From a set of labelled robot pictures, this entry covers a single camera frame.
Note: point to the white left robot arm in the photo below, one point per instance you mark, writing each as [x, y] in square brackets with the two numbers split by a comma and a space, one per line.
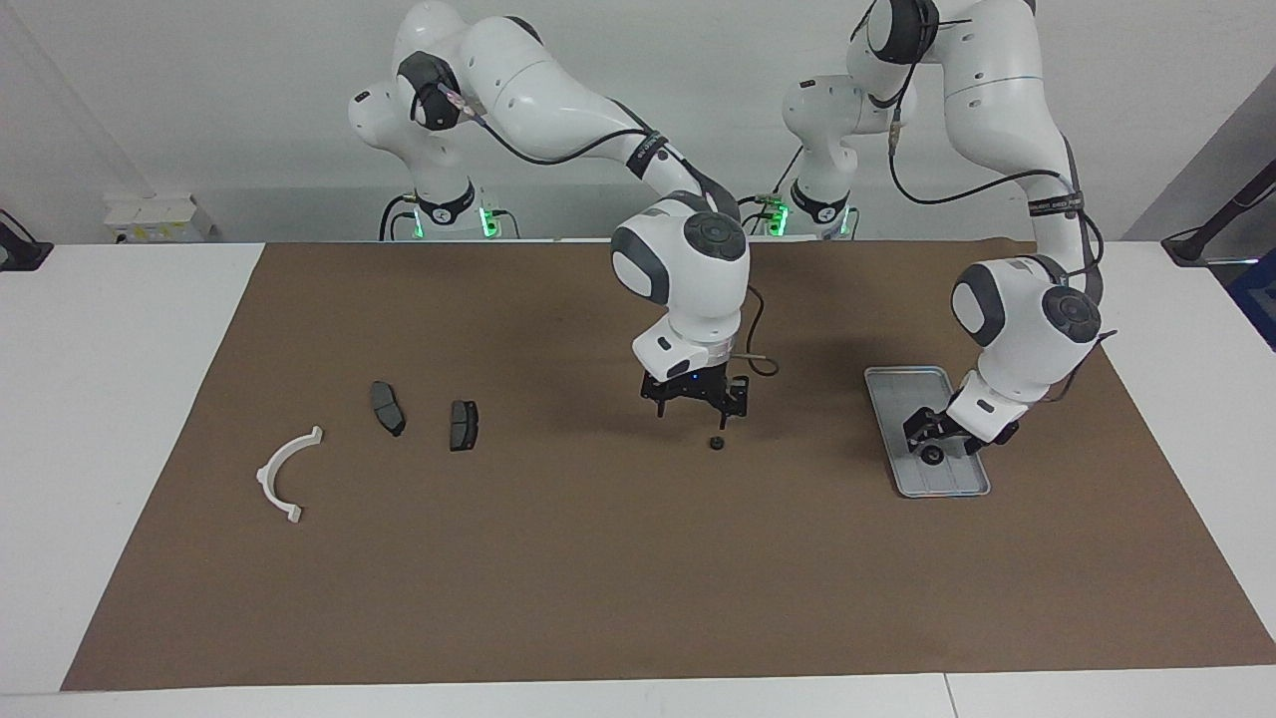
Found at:
[997, 100]

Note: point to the black clamp mount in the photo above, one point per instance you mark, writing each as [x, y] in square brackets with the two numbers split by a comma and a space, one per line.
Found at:
[22, 254]

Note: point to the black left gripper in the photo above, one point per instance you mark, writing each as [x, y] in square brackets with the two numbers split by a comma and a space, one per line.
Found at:
[992, 444]

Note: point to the black camera stand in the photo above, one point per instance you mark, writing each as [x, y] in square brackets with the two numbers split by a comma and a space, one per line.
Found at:
[1196, 244]

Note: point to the curved dark grey brake pad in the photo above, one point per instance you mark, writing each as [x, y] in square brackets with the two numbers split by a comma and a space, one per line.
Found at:
[387, 409]

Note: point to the silver metal tray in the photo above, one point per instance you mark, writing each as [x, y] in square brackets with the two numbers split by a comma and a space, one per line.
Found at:
[892, 399]

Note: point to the white wall socket box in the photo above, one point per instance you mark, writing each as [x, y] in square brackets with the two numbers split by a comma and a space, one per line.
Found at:
[150, 214]

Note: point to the brown table mat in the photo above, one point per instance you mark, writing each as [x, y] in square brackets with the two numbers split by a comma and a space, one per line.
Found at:
[638, 558]

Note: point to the large black bearing gear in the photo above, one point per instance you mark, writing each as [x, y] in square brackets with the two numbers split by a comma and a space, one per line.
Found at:
[932, 458]

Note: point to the rectangular dark grey brake pad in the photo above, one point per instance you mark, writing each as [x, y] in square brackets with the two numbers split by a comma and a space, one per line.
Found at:
[464, 427]

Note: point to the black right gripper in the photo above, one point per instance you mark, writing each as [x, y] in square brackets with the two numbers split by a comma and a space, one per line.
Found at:
[698, 384]

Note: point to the white curved plastic bracket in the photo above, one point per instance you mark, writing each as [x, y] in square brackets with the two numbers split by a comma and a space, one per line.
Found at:
[264, 477]

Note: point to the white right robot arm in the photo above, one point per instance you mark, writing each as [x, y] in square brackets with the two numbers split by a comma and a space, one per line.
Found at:
[558, 90]

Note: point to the blue box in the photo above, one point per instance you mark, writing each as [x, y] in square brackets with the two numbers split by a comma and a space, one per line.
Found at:
[1258, 304]

